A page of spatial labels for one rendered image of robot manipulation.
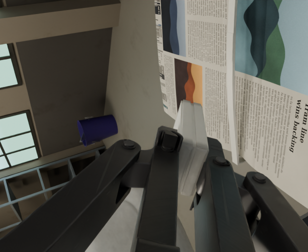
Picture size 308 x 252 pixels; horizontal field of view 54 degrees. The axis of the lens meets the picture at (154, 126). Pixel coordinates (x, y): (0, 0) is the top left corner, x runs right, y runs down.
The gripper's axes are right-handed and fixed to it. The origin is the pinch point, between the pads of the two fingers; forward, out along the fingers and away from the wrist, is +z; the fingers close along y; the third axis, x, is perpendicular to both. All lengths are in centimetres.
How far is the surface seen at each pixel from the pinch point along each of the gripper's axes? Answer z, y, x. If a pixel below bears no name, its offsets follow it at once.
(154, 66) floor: 273, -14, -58
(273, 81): 12.3, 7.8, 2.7
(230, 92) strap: 15.3, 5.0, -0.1
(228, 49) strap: 15.1, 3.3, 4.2
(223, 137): 18.7, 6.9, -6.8
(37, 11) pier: 281, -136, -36
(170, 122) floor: 256, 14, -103
